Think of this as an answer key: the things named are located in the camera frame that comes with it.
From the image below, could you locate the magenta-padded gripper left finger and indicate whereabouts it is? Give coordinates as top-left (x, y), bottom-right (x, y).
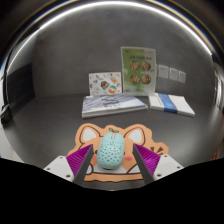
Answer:
top-left (43, 143), bottom-right (95, 187)

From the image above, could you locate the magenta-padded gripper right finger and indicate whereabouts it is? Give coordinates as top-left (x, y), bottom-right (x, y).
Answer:
top-left (132, 143), bottom-right (184, 185)

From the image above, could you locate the mint green spotted computer mouse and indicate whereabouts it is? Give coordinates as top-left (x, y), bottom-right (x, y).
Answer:
top-left (96, 132), bottom-right (126, 170)

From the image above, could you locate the orange corgi-shaped mouse pad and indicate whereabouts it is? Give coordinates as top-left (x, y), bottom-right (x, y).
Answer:
top-left (66, 123), bottom-right (169, 183)

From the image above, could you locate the white book with blue band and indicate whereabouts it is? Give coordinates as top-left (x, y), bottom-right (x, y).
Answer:
top-left (148, 92), bottom-right (196, 118)

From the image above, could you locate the grey and white book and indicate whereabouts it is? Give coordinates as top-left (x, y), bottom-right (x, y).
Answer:
top-left (81, 93), bottom-right (149, 120)

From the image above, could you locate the white card with colourful stickers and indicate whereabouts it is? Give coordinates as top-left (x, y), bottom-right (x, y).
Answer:
top-left (88, 71), bottom-right (123, 97)

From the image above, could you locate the green upright menu sign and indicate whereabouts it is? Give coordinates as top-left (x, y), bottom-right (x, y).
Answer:
top-left (120, 46), bottom-right (157, 97)

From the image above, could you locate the curved white light strip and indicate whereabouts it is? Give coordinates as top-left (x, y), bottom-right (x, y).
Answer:
top-left (1, 0), bottom-right (214, 79)

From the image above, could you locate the white wall socket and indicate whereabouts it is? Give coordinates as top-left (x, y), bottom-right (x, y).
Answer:
top-left (157, 64), bottom-right (170, 80)
top-left (169, 67), bottom-right (180, 81)
top-left (178, 70), bottom-right (187, 84)

